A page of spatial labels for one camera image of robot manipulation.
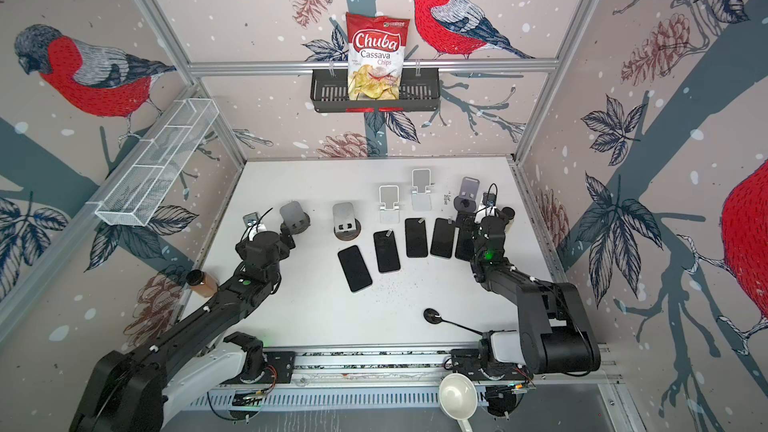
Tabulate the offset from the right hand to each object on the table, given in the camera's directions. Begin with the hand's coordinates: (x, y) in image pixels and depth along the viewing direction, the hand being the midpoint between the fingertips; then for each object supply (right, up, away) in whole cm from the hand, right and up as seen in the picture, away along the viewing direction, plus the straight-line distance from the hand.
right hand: (475, 208), depth 88 cm
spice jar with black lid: (+12, -2, +3) cm, 12 cm away
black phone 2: (-27, -15, +7) cm, 32 cm away
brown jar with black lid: (-78, -20, -8) cm, 81 cm away
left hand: (-61, -6, -6) cm, 62 cm away
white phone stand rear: (-15, +2, +21) cm, 25 cm away
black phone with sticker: (-17, -11, +10) cm, 23 cm away
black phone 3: (-8, -13, +10) cm, 18 cm away
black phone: (-37, -19, +2) cm, 42 cm away
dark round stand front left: (-56, -8, +9) cm, 57 cm away
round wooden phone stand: (-40, -6, +6) cm, 41 cm away
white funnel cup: (-10, -43, -20) cm, 49 cm away
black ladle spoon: (-14, -29, -9) cm, 34 cm away
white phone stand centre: (-26, +2, +9) cm, 28 cm away
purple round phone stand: (+2, +1, +18) cm, 18 cm away
